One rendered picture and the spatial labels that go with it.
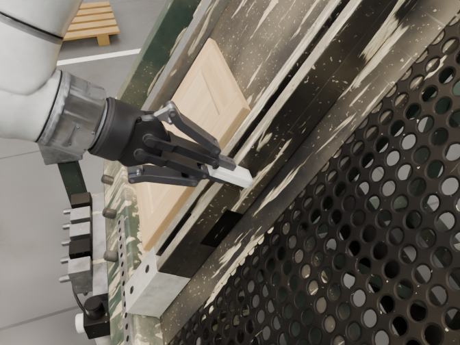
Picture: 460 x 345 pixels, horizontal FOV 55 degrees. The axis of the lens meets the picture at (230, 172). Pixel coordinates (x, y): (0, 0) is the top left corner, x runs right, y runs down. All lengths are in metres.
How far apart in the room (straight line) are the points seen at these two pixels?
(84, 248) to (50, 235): 1.17
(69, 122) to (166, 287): 0.42
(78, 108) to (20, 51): 0.08
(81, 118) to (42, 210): 2.02
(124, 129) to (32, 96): 0.11
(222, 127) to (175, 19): 0.59
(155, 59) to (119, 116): 0.88
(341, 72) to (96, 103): 0.32
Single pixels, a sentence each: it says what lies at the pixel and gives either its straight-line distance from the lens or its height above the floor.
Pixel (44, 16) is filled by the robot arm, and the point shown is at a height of 1.50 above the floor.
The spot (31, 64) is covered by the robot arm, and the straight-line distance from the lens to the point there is 0.50.
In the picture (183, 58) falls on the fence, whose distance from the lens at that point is 1.15.
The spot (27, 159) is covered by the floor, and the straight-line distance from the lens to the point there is 2.91.
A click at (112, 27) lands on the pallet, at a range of 4.21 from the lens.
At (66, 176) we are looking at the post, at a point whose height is 0.67.
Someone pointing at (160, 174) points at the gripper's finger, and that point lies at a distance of 0.61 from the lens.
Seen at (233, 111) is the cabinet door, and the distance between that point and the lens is 0.84.
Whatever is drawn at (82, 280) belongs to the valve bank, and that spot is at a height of 0.73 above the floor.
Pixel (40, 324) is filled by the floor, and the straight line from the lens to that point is 2.07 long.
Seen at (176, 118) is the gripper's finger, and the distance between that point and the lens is 0.55.
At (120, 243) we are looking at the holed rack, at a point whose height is 0.89.
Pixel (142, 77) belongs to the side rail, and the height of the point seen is 0.99.
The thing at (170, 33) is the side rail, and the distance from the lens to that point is 1.38.
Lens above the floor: 1.66
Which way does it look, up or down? 41 degrees down
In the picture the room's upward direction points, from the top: straight up
